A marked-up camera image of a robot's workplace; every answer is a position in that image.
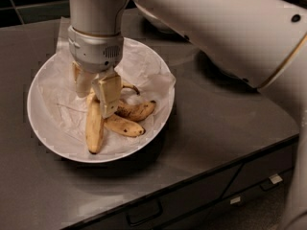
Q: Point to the silver grey gripper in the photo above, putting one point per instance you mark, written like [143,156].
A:
[95,52]

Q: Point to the long yellow banana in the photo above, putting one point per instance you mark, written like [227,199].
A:
[94,125]

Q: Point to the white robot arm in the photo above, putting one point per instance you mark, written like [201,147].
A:
[262,42]

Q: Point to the lower yellow banana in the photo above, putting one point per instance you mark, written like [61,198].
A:
[123,126]

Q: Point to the middle spotted banana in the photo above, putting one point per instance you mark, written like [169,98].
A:
[135,112]

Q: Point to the white paper liner in bowl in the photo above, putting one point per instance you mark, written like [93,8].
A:
[60,93]

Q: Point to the large white bowl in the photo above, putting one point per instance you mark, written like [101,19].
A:
[51,134]

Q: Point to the left drawer handle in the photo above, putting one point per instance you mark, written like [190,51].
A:
[144,212]

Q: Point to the drawer handle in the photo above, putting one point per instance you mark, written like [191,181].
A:
[271,182]
[144,212]

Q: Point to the right drawer handle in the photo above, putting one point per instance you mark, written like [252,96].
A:
[271,182]

